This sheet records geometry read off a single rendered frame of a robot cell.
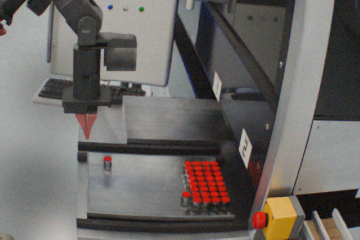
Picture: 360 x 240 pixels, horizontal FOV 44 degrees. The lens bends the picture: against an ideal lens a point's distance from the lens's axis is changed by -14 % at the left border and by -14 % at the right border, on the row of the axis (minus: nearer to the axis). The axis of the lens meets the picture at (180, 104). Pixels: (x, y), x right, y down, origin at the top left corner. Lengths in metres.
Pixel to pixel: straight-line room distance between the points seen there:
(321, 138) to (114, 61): 0.44
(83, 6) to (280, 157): 0.49
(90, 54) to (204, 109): 0.78
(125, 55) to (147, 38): 0.94
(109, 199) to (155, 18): 0.86
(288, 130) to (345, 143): 0.16
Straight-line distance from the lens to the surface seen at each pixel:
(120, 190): 1.23
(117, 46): 0.95
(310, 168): 1.05
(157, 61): 1.91
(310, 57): 0.92
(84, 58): 0.94
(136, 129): 1.49
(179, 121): 1.56
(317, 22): 0.90
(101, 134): 1.46
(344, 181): 1.12
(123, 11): 1.87
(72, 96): 1.00
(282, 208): 1.00
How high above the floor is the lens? 1.62
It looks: 26 degrees down
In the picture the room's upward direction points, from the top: 7 degrees clockwise
